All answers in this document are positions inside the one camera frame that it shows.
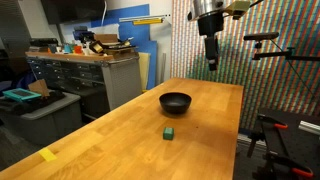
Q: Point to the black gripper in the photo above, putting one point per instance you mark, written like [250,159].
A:
[210,24]

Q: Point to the green block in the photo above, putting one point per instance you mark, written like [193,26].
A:
[168,133]

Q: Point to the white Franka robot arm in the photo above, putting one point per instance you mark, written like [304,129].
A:
[206,7]

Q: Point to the black bowl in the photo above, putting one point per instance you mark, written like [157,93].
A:
[175,102]

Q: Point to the yellow spirit level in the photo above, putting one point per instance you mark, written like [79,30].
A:
[147,21]

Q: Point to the pale yellow foam board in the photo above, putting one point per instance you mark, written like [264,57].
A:
[144,70]

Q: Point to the colourful patterned backdrop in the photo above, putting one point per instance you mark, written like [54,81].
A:
[273,80]

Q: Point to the blue board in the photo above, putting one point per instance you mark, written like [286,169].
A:
[140,33]

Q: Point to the grey tool cabinet wooden top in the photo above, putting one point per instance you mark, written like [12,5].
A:
[113,80]

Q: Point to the open cardboard box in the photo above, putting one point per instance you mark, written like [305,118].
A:
[106,38]

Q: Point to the aluminium extrusion bar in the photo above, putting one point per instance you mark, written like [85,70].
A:
[310,127]

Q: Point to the blue bench machine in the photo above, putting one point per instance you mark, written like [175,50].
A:
[83,33]

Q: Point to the black perforated breadboard table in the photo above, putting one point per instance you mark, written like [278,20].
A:
[296,143]

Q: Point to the brown cardboard piece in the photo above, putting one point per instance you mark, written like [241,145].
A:
[40,87]

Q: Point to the grey plastic storage bin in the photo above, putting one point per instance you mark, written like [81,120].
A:
[46,120]

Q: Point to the black bag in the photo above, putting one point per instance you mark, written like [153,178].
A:
[30,105]

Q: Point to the yellow tape piece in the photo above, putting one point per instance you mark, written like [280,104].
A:
[47,154]

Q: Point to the teal flat box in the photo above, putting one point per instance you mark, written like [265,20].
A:
[20,94]

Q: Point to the beige wrist camera box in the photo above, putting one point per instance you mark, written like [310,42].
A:
[238,8]

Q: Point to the black stereo camera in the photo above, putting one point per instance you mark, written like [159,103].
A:
[261,36]

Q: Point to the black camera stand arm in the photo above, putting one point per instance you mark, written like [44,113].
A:
[283,55]

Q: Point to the black wall screen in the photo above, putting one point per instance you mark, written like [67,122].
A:
[71,10]

